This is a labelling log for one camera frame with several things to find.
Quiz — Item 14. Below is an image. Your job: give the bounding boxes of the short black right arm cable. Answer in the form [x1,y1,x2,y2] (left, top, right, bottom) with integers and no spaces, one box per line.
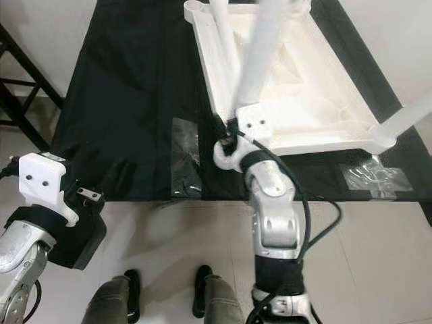
[307,200,343,254]

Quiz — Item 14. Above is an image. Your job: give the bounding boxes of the clear adhesive tape patch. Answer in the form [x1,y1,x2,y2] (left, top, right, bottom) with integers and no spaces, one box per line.
[341,159,416,201]
[171,117,203,200]

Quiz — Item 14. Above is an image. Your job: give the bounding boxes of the black wooden stool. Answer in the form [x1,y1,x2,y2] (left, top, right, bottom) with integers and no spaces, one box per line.
[0,26,65,153]

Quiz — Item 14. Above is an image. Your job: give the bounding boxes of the black cloth table cover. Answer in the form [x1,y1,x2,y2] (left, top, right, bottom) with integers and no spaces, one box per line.
[51,0,432,223]

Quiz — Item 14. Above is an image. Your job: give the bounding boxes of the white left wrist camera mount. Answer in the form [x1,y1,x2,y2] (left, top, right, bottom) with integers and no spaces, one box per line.
[18,153,80,225]

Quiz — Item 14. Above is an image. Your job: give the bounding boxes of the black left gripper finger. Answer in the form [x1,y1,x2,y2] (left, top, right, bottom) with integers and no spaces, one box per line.
[108,159,130,198]

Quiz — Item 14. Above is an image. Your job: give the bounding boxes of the white plastic table top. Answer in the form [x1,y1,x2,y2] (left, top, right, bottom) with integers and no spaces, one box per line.
[184,0,396,169]

